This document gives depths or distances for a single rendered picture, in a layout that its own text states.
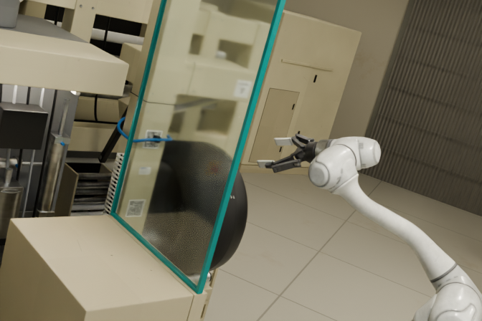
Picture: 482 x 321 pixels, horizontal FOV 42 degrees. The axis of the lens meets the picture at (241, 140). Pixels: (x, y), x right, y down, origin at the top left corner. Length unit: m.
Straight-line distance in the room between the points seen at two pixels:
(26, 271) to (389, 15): 8.02
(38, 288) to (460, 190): 8.06
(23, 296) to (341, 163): 1.04
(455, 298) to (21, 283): 1.28
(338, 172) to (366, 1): 7.76
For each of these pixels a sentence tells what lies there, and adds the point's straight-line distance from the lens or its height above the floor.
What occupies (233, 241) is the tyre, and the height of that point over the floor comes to 1.15.
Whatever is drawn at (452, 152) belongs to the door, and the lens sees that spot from 9.46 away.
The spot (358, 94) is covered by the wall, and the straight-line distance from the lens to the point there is 9.59.
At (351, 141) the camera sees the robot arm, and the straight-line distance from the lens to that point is 2.05.
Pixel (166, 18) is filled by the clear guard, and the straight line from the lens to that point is 2.12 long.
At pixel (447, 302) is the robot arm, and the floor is 1.47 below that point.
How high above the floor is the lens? 2.16
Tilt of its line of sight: 13 degrees down
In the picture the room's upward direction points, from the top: 16 degrees clockwise
